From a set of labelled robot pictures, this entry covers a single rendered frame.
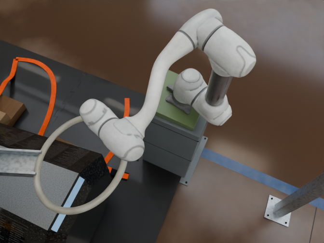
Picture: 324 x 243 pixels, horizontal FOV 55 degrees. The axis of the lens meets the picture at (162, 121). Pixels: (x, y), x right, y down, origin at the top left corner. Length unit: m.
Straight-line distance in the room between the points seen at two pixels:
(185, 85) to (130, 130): 0.79
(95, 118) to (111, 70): 2.12
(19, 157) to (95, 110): 0.66
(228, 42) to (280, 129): 1.99
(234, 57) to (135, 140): 0.49
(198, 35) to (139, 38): 2.26
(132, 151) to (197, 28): 0.56
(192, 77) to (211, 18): 0.56
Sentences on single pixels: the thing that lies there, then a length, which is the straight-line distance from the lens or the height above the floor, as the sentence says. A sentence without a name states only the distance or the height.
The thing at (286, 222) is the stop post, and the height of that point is 0.02.
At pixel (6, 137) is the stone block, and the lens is 2.16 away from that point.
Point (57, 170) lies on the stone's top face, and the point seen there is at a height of 0.82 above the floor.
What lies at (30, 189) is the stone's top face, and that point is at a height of 0.82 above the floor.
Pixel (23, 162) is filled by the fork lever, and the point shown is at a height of 1.08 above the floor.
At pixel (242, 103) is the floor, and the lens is 3.16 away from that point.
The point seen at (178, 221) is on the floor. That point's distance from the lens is 2.60.
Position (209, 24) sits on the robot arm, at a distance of 1.30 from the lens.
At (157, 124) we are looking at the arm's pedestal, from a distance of 2.05.
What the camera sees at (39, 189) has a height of 1.12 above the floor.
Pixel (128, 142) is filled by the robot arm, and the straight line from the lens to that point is 1.06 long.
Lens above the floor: 2.54
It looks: 61 degrees down
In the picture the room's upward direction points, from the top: 7 degrees clockwise
